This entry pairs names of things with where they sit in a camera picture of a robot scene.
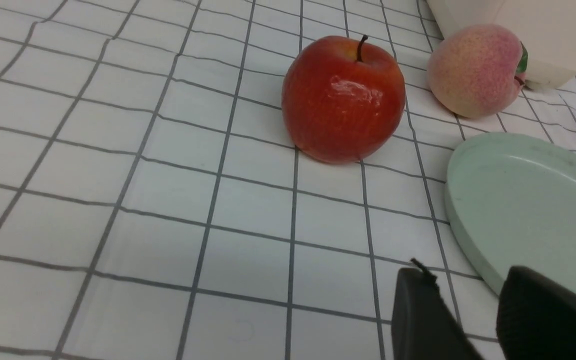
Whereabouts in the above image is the red apple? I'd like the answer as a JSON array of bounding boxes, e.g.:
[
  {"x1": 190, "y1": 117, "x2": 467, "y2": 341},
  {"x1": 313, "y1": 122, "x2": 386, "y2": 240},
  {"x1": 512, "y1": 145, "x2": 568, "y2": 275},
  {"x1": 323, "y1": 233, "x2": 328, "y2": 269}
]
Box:
[{"x1": 281, "y1": 34, "x2": 406, "y2": 164}]

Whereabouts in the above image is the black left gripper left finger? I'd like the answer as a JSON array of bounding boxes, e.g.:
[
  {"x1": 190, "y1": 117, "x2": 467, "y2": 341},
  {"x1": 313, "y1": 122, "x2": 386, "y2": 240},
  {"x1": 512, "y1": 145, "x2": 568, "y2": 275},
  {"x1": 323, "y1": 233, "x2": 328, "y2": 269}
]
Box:
[{"x1": 391, "y1": 258, "x2": 483, "y2": 360}]

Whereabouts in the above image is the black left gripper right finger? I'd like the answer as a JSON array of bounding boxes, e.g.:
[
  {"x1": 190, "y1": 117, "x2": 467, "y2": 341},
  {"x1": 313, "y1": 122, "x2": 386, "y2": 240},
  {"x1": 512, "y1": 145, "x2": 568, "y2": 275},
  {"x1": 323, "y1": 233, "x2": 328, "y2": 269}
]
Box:
[{"x1": 496, "y1": 266, "x2": 576, "y2": 360}]

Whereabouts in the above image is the mint green plate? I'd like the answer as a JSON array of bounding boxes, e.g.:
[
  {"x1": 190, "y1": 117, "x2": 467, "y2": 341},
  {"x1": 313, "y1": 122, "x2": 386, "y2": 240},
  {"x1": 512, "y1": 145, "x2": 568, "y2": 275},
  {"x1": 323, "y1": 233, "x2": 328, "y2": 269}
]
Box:
[{"x1": 445, "y1": 132, "x2": 576, "y2": 294}]

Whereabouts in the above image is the pink peach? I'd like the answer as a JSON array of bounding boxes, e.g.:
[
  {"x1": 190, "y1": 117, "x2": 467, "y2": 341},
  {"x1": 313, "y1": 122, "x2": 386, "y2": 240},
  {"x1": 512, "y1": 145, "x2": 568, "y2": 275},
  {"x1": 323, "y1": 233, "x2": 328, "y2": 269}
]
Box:
[{"x1": 426, "y1": 23, "x2": 529, "y2": 119}]

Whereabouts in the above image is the white checkered tablecloth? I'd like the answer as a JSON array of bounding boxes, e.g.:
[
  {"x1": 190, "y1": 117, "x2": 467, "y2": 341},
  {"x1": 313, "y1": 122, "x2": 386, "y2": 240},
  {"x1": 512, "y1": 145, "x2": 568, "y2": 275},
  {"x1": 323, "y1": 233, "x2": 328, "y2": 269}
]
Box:
[{"x1": 0, "y1": 0, "x2": 576, "y2": 360}]

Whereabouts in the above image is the cream white toaster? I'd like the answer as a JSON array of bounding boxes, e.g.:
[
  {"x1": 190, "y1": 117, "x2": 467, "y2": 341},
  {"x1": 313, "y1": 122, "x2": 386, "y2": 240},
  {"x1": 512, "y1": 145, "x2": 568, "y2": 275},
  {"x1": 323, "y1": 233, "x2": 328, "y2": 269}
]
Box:
[{"x1": 428, "y1": 0, "x2": 576, "y2": 88}]

